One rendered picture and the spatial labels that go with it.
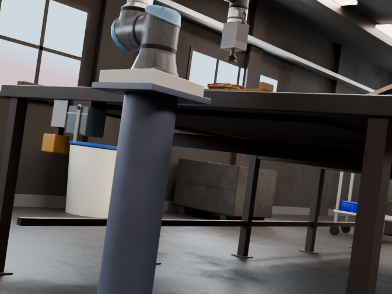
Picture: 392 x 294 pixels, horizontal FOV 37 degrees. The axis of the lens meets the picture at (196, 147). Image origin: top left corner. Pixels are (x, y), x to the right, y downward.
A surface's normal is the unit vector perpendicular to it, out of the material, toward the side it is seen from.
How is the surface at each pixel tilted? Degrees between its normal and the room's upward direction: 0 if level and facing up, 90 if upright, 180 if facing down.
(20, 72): 90
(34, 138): 90
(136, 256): 90
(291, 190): 90
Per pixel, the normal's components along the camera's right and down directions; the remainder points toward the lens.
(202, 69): 0.76, 0.09
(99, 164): 0.24, 0.07
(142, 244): 0.45, 0.04
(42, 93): -0.65, -0.11
